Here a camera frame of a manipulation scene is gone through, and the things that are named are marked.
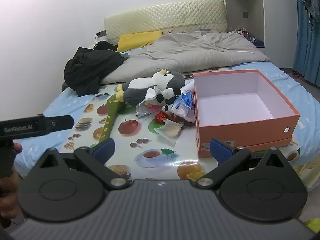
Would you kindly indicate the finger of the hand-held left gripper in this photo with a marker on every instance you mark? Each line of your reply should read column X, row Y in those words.
column 60, row 123

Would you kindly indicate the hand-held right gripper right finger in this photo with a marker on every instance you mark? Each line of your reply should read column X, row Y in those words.
column 221, row 151

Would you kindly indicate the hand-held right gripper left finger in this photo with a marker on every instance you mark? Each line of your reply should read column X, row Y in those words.
column 103, row 150

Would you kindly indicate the pink cardboard box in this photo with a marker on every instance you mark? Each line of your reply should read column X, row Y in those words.
column 237, row 130

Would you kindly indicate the blue plastic packet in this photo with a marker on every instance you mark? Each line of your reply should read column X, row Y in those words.
column 183, row 103

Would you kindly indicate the small panda plush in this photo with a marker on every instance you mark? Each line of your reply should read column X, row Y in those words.
column 168, row 93

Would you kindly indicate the person's left hand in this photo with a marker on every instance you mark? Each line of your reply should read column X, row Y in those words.
column 8, row 200

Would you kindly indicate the fruit print mat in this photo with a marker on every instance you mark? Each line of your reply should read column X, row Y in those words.
column 140, row 132

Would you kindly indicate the clear packet with white contents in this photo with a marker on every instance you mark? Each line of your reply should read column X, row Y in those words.
column 170, row 130

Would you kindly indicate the black jacket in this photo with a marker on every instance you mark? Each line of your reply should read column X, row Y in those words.
column 90, row 70

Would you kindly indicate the red candy wrapper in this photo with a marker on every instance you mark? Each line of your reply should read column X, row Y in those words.
column 161, row 117

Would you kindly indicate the grey white penguin plush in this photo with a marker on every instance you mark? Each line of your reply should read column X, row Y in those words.
column 140, row 90

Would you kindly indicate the white face mask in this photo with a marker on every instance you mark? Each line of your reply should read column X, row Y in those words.
column 151, row 93

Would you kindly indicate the small black cloth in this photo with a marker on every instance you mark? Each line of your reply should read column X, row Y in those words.
column 103, row 45

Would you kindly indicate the light blue bed sheet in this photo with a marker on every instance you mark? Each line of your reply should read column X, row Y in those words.
column 297, row 90

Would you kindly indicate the thin white stick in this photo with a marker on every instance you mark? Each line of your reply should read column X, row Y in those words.
column 244, row 52

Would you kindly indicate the grey duvet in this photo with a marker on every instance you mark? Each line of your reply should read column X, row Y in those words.
column 187, row 52

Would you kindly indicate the red slippers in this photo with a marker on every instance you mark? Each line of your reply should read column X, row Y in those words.
column 295, row 75

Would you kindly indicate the yellow pillow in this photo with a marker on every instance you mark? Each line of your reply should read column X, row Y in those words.
column 137, row 40

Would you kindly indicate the blue tray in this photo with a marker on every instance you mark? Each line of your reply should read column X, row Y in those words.
column 257, row 43

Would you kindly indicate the row of small bottles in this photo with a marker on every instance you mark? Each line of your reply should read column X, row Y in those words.
column 242, row 31

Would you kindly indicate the blue curtain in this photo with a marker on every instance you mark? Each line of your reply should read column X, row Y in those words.
column 306, row 50

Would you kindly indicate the white built-in cabinet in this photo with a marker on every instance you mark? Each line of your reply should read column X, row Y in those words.
column 277, row 17

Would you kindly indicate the cream quilted headboard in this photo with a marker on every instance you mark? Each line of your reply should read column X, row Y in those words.
column 165, row 15

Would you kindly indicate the grey wall switch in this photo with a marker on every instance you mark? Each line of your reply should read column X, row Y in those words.
column 245, row 14

